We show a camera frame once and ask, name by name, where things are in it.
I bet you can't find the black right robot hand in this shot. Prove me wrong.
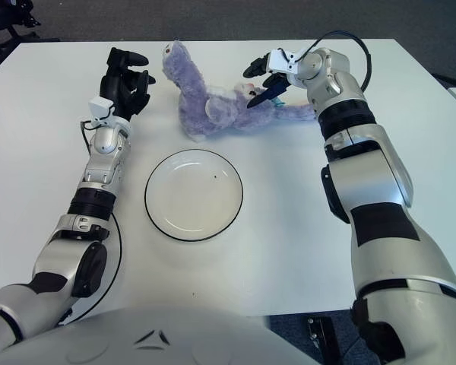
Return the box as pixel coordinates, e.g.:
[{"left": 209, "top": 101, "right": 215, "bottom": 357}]
[{"left": 242, "top": 52, "right": 290, "bottom": 108}]

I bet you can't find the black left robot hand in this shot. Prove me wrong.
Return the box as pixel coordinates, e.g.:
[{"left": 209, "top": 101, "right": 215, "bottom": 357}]
[{"left": 98, "top": 47, "right": 157, "bottom": 122}]

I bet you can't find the purple plush bunny doll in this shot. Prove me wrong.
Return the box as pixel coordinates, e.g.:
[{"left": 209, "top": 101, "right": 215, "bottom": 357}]
[{"left": 161, "top": 40, "right": 320, "bottom": 142}]

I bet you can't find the white plate black rim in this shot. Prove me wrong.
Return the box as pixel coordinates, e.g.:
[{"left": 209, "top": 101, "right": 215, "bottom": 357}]
[{"left": 144, "top": 148, "right": 245, "bottom": 242}]

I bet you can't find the black office chair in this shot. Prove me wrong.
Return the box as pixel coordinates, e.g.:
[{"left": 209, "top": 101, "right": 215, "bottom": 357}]
[{"left": 0, "top": 0, "right": 60, "bottom": 69}]

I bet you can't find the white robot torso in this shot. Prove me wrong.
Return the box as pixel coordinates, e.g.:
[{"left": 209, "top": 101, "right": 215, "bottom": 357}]
[{"left": 0, "top": 306, "right": 320, "bottom": 365}]

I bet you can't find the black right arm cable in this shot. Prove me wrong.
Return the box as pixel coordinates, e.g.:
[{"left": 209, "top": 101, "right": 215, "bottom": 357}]
[{"left": 284, "top": 30, "right": 373, "bottom": 92}]

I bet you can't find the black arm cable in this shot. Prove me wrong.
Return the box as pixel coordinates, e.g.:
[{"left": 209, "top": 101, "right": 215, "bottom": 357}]
[
  {"left": 284, "top": 30, "right": 373, "bottom": 92},
  {"left": 56, "top": 119, "right": 123, "bottom": 324}
]

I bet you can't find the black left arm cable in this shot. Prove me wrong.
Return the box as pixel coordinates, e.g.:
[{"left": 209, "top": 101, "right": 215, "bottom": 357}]
[{"left": 56, "top": 119, "right": 123, "bottom": 324}]

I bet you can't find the black stand bracket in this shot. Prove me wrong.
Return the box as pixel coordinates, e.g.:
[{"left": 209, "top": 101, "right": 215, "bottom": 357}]
[{"left": 307, "top": 315, "right": 337, "bottom": 365}]

